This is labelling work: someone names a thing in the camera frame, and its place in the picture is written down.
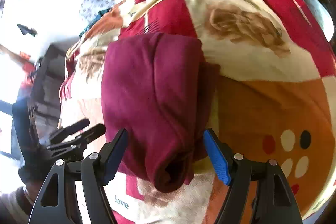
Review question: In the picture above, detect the maroon fleece garment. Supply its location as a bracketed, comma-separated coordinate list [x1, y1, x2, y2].
[101, 32, 219, 193]

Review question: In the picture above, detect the left forearm beige sleeve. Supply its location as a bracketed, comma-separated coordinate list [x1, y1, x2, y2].
[1, 182, 41, 224]

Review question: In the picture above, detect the red orange cream patterned blanket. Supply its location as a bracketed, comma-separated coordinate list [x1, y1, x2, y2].
[60, 0, 335, 223]

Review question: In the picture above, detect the dark teal cloth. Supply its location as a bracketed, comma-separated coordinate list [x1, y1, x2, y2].
[79, 7, 112, 38]

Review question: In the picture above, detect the dark wooden cabinet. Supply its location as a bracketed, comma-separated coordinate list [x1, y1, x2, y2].
[31, 44, 66, 138]

